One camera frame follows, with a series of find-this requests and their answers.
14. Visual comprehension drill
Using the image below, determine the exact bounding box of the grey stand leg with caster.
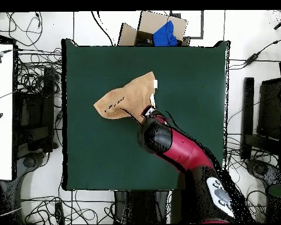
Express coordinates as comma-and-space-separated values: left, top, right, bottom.
15, 151, 47, 172
244, 158, 281, 189

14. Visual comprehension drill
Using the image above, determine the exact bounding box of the black power adapter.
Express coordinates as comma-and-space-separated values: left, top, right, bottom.
244, 52, 262, 66

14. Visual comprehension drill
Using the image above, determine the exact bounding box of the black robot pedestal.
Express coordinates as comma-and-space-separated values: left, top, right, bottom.
113, 190, 170, 225

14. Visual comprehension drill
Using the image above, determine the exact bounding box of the white desk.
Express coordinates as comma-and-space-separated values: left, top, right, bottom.
0, 43, 15, 181

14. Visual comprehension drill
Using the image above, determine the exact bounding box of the dark green table cloth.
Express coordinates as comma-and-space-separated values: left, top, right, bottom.
61, 38, 231, 191

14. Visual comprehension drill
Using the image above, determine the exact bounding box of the black cable tangle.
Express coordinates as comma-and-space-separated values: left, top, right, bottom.
20, 189, 122, 225
13, 46, 63, 146
224, 132, 280, 224

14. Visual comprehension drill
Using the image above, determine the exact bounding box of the brown cardboard box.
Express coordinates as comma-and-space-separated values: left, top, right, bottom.
117, 10, 191, 47

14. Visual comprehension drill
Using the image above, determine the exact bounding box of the black upright bar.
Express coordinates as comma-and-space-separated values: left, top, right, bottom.
240, 77, 255, 162

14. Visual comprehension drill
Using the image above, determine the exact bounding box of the blue cloth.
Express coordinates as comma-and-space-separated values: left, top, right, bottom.
152, 20, 179, 47

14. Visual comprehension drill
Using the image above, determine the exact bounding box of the orange terry towel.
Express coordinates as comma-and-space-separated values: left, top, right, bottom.
93, 71, 159, 125

